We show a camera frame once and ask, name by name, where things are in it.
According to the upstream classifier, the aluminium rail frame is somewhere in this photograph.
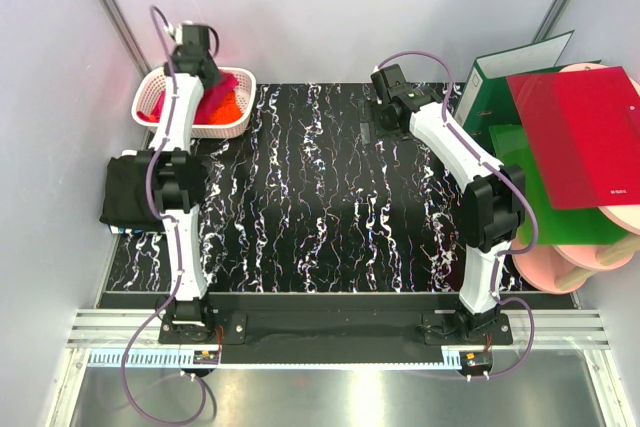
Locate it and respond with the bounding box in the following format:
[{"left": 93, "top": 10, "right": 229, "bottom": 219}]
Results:
[{"left": 45, "top": 309, "right": 635, "bottom": 426}]

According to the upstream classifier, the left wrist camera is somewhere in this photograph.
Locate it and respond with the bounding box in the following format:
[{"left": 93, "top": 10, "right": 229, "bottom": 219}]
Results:
[{"left": 173, "top": 22, "right": 210, "bottom": 50}]

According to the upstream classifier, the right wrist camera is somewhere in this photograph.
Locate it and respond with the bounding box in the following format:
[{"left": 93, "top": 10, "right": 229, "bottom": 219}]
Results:
[{"left": 371, "top": 64, "right": 408, "bottom": 98}]

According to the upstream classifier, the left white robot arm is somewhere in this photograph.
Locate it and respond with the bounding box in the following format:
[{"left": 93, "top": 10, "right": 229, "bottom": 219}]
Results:
[{"left": 135, "top": 44, "right": 221, "bottom": 344}]

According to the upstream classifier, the green plastic folder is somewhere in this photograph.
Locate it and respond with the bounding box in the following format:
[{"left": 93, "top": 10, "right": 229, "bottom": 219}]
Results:
[{"left": 489, "top": 125, "right": 628, "bottom": 245}]

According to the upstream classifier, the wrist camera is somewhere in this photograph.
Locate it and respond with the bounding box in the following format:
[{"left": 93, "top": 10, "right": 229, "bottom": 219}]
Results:
[
  {"left": 371, "top": 64, "right": 408, "bottom": 98},
  {"left": 173, "top": 22, "right": 210, "bottom": 50}
]

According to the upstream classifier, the red plastic folder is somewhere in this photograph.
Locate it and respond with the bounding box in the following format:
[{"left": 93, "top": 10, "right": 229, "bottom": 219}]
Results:
[{"left": 507, "top": 66, "right": 639, "bottom": 210}]

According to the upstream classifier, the orange t shirt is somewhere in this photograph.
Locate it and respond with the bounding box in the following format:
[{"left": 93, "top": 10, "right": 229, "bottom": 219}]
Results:
[{"left": 205, "top": 90, "right": 242, "bottom": 125}]

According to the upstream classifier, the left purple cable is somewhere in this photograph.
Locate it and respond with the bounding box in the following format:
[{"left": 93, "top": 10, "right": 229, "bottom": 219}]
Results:
[{"left": 121, "top": 5, "right": 220, "bottom": 426}]

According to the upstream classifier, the magenta t shirt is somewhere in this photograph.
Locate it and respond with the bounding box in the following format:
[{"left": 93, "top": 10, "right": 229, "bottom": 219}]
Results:
[{"left": 135, "top": 73, "right": 243, "bottom": 125}]

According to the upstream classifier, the folded black t shirt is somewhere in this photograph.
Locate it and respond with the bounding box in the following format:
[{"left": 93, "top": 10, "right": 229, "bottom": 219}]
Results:
[{"left": 99, "top": 155, "right": 164, "bottom": 232}]

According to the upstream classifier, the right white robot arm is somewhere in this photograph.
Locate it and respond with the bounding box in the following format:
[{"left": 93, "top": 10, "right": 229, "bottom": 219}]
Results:
[{"left": 360, "top": 81, "right": 524, "bottom": 344}]

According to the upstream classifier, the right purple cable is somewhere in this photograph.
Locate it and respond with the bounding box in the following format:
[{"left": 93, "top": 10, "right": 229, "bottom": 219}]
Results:
[{"left": 372, "top": 50, "right": 539, "bottom": 381}]

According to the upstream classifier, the purple cable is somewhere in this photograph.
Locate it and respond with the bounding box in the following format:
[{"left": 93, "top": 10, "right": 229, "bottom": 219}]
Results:
[
  {"left": 372, "top": 50, "right": 539, "bottom": 381},
  {"left": 121, "top": 5, "right": 220, "bottom": 426}
]

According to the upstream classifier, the green lever arch binder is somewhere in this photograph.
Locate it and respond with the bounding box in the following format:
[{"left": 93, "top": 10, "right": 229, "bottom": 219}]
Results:
[{"left": 454, "top": 30, "right": 574, "bottom": 153}]

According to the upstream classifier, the pink round wooden stool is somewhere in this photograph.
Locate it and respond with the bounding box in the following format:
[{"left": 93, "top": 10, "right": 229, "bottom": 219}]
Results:
[{"left": 513, "top": 64, "right": 639, "bottom": 294}]

